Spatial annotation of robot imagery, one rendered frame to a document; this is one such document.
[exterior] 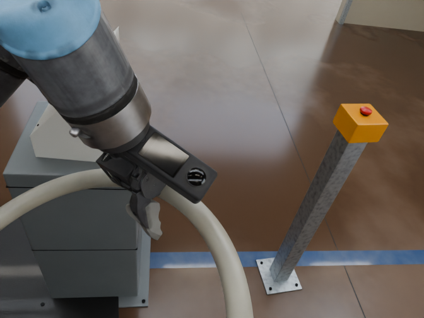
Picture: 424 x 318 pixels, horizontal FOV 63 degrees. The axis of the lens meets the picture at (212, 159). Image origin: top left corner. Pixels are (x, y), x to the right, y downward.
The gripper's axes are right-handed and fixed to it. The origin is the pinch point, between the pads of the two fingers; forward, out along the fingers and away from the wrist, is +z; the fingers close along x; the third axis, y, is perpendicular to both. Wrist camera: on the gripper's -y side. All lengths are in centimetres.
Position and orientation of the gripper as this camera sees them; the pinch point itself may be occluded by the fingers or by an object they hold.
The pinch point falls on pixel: (180, 211)
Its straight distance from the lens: 56.1
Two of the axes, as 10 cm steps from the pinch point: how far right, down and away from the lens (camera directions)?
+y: -8.0, -3.4, 4.9
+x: -5.6, 7.3, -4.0
